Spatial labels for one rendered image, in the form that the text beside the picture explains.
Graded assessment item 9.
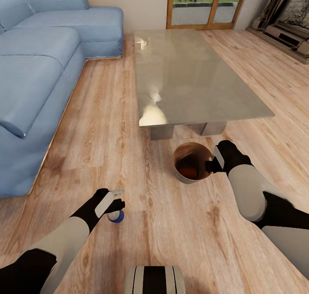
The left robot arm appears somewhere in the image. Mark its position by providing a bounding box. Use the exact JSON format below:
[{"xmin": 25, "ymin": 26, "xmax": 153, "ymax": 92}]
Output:
[{"xmin": 0, "ymin": 188, "xmax": 125, "ymax": 294}]

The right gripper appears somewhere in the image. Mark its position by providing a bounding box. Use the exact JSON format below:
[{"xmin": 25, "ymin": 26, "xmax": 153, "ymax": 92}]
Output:
[{"xmin": 205, "ymin": 159, "xmax": 224, "ymax": 173}]

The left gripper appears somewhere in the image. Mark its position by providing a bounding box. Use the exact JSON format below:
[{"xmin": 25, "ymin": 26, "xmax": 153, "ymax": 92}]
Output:
[{"xmin": 104, "ymin": 199, "xmax": 125, "ymax": 214}]

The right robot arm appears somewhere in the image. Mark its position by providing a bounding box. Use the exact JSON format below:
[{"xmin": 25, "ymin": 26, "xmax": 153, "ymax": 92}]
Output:
[{"xmin": 205, "ymin": 141, "xmax": 309, "ymax": 281}]

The trash can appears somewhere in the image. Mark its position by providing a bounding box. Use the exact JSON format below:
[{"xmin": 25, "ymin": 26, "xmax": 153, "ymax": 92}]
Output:
[{"xmin": 173, "ymin": 142, "xmax": 213, "ymax": 184}]

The can of soda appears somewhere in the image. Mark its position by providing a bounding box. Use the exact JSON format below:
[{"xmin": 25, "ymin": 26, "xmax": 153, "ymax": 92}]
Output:
[
  {"xmin": 107, "ymin": 210, "xmax": 124, "ymax": 223},
  {"xmin": 178, "ymin": 167, "xmax": 198, "ymax": 179}
]

